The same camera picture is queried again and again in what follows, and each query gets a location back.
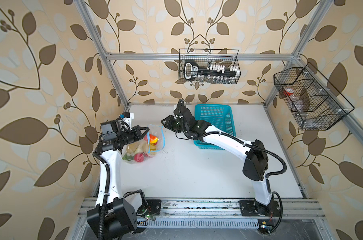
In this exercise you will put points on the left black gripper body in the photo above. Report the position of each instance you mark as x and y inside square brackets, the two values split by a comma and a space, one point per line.
[126, 137]

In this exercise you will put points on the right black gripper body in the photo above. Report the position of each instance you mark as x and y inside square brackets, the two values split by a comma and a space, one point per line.
[173, 124]

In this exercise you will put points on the clear zip top bag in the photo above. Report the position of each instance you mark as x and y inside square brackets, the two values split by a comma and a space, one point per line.
[156, 131]

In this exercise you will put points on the red tomato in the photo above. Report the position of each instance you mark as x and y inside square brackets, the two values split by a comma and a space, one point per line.
[139, 157]

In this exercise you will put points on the red yellow mango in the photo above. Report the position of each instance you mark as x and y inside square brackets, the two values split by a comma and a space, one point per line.
[152, 140]

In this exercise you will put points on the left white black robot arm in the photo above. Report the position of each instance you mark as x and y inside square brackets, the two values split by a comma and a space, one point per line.
[114, 215]

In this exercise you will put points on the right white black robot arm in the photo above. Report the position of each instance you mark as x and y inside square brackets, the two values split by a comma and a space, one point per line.
[253, 154]

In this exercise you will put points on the teal plastic basket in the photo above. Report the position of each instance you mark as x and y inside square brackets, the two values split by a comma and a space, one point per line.
[218, 115]

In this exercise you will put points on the red capped bottle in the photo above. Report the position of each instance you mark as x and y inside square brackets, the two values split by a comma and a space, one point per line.
[289, 93]

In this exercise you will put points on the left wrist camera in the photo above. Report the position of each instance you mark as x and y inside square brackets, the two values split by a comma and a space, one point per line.
[127, 117]

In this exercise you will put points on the black handled tool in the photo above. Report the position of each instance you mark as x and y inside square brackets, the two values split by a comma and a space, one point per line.
[212, 72]

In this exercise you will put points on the back black wire basket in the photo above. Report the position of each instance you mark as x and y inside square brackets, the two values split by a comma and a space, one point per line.
[204, 56]

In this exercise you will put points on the black wire basket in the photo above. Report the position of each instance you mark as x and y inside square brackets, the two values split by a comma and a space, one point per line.
[204, 56]
[321, 104]

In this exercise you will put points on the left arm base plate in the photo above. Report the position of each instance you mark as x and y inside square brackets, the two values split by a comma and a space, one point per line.
[144, 209]

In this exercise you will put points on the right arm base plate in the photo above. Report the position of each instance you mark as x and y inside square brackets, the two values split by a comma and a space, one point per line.
[252, 208]

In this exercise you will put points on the right black wire basket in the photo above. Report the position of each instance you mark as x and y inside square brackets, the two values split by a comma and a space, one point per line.
[321, 104]

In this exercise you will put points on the aluminium front rail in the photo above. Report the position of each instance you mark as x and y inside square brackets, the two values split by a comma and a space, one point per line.
[292, 209]

